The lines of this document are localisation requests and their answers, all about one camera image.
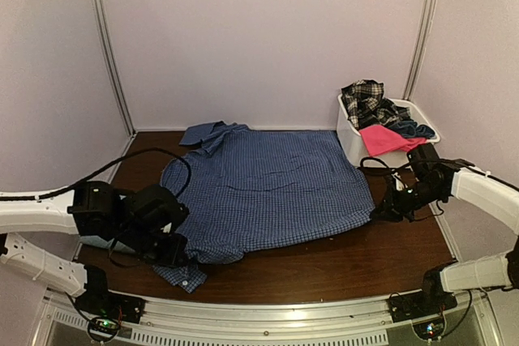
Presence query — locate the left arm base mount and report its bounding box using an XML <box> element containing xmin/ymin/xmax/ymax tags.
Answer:
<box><xmin>67</xmin><ymin>292</ymin><xmax>145</xmax><ymax>344</ymax></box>

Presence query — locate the dark plaid shirt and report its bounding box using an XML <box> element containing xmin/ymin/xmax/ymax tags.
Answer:
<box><xmin>341</xmin><ymin>79</ymin><xmax>411</xmax><ymax>130</ymax></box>

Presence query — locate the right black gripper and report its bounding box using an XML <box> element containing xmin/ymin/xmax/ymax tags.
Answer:
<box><xmin>371</xmin><ymin>179</ymin><xmax>445</xmax><ymax>223</ymax></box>

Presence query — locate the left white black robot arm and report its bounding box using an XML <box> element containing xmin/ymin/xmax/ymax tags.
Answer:
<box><xmin>1</xmin><ymin>182</ymin><xmax>189</xmax><ymax>317</ymax></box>

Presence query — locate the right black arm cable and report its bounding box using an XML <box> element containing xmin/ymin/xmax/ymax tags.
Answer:
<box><xmin>358</xmin><ymin>156</ymin><xmax>414</xmax><ymax>179</ymax></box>

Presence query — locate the aluminium frame post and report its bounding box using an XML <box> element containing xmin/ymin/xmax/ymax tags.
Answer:
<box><xmin>402</xmin><ymin>0</ymin><xmax>438</xmax><ymax>100</ymax></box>
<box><xmin>92</xmin><ymin>0</ymin><xmax>136</xmax><ymax>137</ymax></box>

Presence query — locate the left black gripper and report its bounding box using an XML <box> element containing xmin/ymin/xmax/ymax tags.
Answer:
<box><xmin>116</xmin><ymin>224</ymin><xmax>188</xmax><ymax>270</ymax></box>

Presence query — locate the pink garment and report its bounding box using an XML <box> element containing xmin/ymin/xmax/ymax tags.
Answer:
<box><xmin>359</xmin><ymin>125</ymin><xmax>427</xmax><ymax>157</ymax></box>

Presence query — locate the blue dotted shirt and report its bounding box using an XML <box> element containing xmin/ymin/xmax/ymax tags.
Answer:
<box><xmin>155</xmin><ymin>122</ymin><xmax>374</xmax><ymax>293</ymax></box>

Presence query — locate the light blue printed t-shirt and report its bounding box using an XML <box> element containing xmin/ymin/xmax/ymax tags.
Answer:
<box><xmin>79</xmin><ymin>236</ymin><xmax>135</xmax><ymax>254</ymax></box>

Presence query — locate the navy blue garment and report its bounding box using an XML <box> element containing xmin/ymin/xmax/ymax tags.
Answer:
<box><xmin>389</xmin><ymin>120</ymin><xmax>436</xmax><ymax>139</ymax></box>

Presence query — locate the front aluminium frame rail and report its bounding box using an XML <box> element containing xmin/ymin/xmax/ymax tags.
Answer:
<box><xmin>40</xmin><ymin>276</ymin><xmax>491</xmax><ymax>346</ymax></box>

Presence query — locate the right aluminium frame post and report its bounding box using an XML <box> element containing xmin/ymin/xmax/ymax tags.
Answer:
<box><xmin>402</xmin><ymin>0</ymin><xmax>438</xmax><ymax>100</ymax></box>

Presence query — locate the white plastic laundry basket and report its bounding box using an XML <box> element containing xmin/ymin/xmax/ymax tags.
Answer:
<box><xmin>337</xmin><ymin>95</ymin><xmax>440</xmax><ymax>168</ymax></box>

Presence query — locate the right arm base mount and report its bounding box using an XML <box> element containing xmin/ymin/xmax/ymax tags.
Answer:
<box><xmin>386</xmin><ymin>291</ymin><xmax>457</xmax><ymax>343</ymax></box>

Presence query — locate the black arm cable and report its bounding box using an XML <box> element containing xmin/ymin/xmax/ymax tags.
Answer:
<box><xmin>0</xmin><ymin>148</ymin><xmax>192</xmax><ymax>203</ymax></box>
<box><xmin>358</xmin><ymin>156</ymin><xmax>414</xmax><ymax>179</ymax></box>

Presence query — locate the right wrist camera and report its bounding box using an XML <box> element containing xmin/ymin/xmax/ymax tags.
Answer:
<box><xmin>391</xmin><ymin>172</ymin><xmax>408</xmax><ymax>191</ymax></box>

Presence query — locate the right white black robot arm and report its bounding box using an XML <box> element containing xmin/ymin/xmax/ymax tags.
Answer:
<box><xmin>370</xmin><ymin>143</ymin><xmax>518</xmax><ymax>315</ymax></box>

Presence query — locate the left aluminium frame post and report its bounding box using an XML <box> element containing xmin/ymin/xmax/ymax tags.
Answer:
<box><xmin>92</xmin><ymin>0</ymin><xmax>136</xmax><ymax>137</ymax></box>

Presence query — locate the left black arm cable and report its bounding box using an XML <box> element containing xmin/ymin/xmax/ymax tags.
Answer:
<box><xmin>0</xmin><ymin>148</ymin><xmax>192</xmax><ymax>203</ymax></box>

